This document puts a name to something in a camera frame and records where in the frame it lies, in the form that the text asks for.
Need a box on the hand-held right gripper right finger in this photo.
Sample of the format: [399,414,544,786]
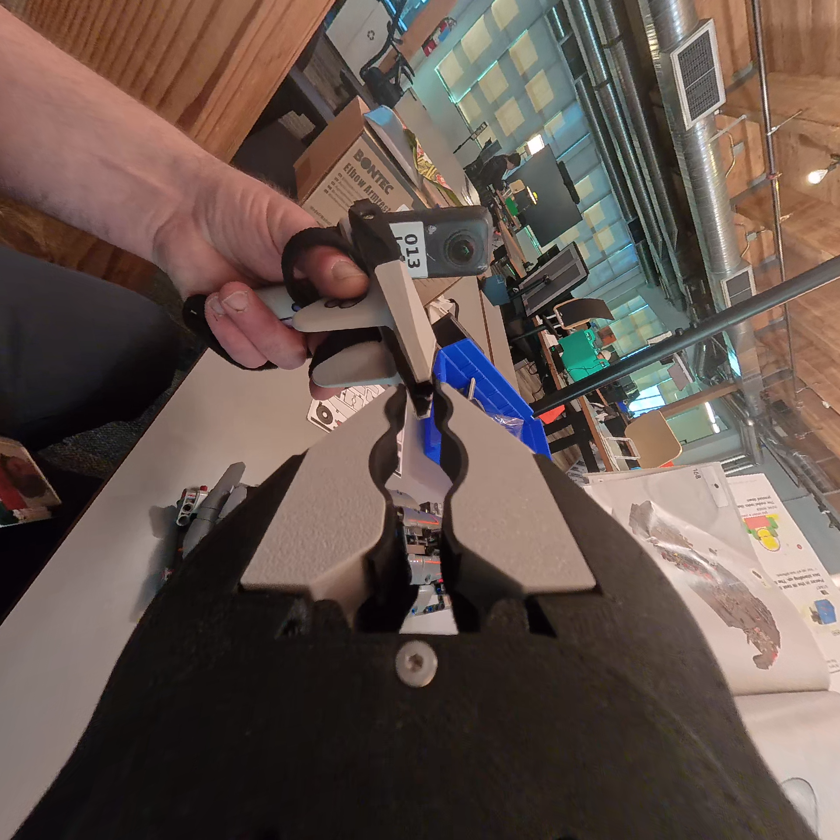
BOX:
[432,382,599,619]

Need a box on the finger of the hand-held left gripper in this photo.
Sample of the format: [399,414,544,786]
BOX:
[373,259,438,419]

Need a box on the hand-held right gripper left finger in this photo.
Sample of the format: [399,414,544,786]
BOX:
[240,386,408,626]

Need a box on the grey lego vehicle model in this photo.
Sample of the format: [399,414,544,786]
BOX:
[150,462,455,619]

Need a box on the lego sticker sheet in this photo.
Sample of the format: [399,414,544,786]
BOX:
[306,384,389,432]

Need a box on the lego instruction booklet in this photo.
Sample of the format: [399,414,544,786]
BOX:
[583,461,840,697]

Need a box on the person's left hand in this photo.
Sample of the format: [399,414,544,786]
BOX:
[152,189,372,399]

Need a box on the leaf print packet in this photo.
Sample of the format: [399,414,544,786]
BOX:
[402,128,455,190]

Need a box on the blue plastic bin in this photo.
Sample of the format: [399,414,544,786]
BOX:
[422,338,553,464]

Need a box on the black monitor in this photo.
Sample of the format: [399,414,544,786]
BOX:
[517,144,584,248]

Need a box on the grey equipment case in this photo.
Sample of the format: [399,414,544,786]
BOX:
[517,241,589,317]

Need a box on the brown cardboard box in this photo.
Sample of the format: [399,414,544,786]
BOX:
[293,97,424,221]

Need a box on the wooden chair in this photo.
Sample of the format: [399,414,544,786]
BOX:
[622,410,685,471]

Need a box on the green machine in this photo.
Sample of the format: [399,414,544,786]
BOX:
[556,328,613,383]

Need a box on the black office chair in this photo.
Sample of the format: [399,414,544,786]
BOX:
[360,26,416,110]

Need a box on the red fire extinguisher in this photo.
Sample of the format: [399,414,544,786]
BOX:
[422,17,458,58]

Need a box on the white recycling bin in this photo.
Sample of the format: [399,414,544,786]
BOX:
[325,0,396,68]

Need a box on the black metal pole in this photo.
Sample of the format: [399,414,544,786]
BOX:
[530,255,840,419]

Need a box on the small white vent grille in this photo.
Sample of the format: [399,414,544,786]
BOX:
[721,266,760,307]

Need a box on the colourful printed box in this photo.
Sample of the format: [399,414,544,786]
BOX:
[0,436,64,527]

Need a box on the large white vent grille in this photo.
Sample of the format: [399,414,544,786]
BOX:
[668,18,727,130]

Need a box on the silver ventilation duct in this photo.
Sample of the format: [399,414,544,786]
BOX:
[646,0,765,371]

